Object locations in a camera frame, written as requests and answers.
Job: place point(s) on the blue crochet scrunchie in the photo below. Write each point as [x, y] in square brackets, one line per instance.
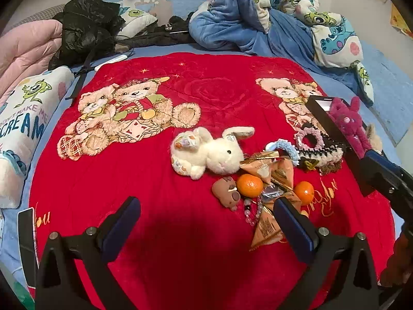
[290, 151]

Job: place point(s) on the tangerine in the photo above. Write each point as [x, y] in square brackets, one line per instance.
[249, 185]
[304, 193]

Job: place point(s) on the brown capybara toy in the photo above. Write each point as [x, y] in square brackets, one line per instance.
[226, 192]

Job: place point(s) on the white plush rabbit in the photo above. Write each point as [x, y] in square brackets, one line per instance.
[222, 158]

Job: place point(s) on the silver foil wrapper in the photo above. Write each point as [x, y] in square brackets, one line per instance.
[272, 193]

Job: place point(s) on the long white monster print pillow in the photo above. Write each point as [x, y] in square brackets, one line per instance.
[29, 109]

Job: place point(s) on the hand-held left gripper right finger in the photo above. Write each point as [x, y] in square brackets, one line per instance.
[295, 229]

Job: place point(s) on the person's right hand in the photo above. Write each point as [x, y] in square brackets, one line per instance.
[400, 258]

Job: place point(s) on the orange triangular snack packet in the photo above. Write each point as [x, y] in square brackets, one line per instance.
[258, 168]
[266, 229]
[284, 174]

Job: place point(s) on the red bear print blanket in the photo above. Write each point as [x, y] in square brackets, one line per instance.
[209, 103]

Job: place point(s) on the black puffer jacket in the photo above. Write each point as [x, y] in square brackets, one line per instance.
[84, 22]

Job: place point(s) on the white fuzzy black hair claw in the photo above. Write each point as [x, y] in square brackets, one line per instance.
[319, 152]

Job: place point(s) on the brown crochet scrunchie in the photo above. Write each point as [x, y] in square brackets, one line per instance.
[330, 169]

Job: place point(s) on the dark garment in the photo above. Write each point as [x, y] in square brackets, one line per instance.
[155, 37]

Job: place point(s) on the yellow wall sticker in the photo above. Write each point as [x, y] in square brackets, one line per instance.
[401, 19]

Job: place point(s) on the beige plush toy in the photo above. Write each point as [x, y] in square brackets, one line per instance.
[374, 139]

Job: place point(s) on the pink quilt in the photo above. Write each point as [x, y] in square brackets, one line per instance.
[25, 48]

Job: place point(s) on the black smartphone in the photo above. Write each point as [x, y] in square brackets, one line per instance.
[27, 248]

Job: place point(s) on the blue monster print quilt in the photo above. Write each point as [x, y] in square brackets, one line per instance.
[226, 22]

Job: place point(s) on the white charger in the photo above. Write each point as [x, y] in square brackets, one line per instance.
[119, 59]

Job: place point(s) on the brown plush with yellow knot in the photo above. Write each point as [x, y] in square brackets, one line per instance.
[310, 166]

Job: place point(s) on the small white monster print pillow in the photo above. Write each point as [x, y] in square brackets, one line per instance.
[138, 16]

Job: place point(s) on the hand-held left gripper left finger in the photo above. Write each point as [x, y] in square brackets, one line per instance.
[121, 222]

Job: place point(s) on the grey checked mattress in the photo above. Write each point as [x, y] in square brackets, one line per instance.
[42, 11]

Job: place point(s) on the pink crochet scrunchie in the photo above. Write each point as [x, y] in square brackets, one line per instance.
[301, 135]

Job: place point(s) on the magenta plush toy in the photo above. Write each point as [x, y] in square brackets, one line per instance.
[350, 126]

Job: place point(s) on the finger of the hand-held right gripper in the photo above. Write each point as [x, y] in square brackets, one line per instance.
[384, 160]
[377, 177]

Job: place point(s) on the blue bed sheet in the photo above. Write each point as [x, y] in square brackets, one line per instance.
[384, 67]

